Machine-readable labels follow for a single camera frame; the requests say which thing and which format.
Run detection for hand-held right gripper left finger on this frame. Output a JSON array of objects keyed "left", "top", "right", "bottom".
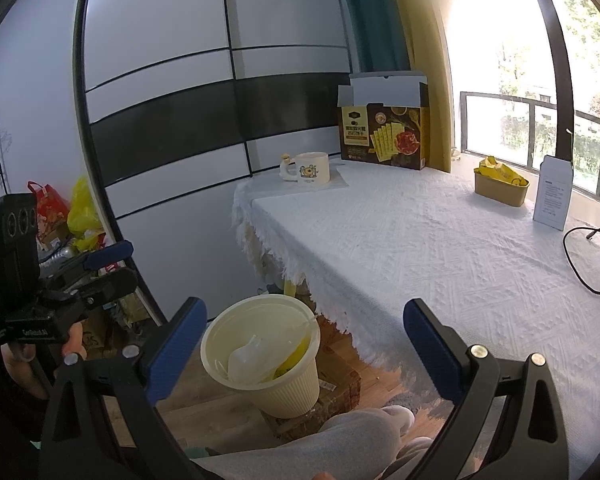
[{"left": 40, "top": 296, "right": 208, "bottom": 480}]

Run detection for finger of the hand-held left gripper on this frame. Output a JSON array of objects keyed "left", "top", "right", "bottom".
[
  {"left": 39, "top": 240, "right": 135, "bottom": 292},
  {"left": 42, "top": 266, "right": 139, "bottom": 312}
]

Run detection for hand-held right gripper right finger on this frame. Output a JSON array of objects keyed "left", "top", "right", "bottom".
[{"left": 402, "top": 298, "right": 571, "bottom": 480}]

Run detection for clear plastic bottle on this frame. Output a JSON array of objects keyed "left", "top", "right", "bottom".
[{"left": 227, "top": 335, "right": 276, "bottom": 386}]

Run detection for cream ribbed waste bin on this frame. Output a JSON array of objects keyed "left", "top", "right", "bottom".
[{"left": 200, "top": 294, "right": 322, "bottom": 418}]

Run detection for yellow plastic bag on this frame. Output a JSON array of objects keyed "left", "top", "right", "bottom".
[{"left": 272, "top": 335, "right": 313, "bottom": 381}]

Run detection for person's left forearm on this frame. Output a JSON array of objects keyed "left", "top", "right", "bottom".
[{"left": 0, "top": 345, "right": 46, "bottom": 480}]

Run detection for person's left hand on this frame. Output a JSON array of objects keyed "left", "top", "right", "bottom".
[{"left": 0, "top": 322, "right": 87, "bottom": 401}]

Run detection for crumpled yellow carrier bag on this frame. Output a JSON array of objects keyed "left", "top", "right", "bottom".
[{"left": 67, "top": 176, "right": 106, "bottom": 251}]

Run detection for red gift bag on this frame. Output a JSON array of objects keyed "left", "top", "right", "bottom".
[{"left": 27, "top": 181, "right": 73, "bottom": 251}]

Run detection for table with white fringed cloth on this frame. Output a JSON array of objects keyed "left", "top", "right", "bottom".
[{"left": 231, "top": 160, "right": 600, "bottom": 446}]

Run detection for printed cardboard box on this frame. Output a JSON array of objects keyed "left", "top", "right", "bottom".
[{"left": 260, "top": 327, "right": 363, "bottom": 443}]

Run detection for tan sachet tray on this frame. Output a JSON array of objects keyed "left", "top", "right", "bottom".
[{"left": 474, "top": 167, "right": 530, "bottom": 207}]

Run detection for yellow sachets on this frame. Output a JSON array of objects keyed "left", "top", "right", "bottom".
[{"left": 477, "top": 156, "right": 528, "bottom": 186}]

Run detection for white card box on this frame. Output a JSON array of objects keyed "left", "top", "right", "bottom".
[{"left": 532, "top": 155, "right": 575, "bottom": 232}]

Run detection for white cartoon mug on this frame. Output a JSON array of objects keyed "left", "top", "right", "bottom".
[{"left": 279, "top": 151, "right": 330, "bottom": 187}]

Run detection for white and black wardrobe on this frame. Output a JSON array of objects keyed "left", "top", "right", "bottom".
[{"left": 72, "top": 0, "right": 368, "bottom": 326}]

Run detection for brown cracker box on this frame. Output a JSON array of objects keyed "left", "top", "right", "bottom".
[{"left": 337, "top": 71, "right": 430, "bottom": 172}]

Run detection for balcony railing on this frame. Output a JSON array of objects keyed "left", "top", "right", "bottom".
[{"left": 459, "top": 91, "right": 600, "bottom": 201}]

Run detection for yellow curtain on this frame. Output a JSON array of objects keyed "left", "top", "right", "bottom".
[{"left": 385, "top": 0, "right": 456, "bottom": 173}]

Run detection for teal curtain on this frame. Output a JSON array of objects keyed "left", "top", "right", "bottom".
[{"left": 332, "top": 0, "right": 413, "bottom": 73}]

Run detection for black window frame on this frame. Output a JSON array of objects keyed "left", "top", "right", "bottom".
[{"left": 522, "top": 0, "right": 581, "bottom": 166}]

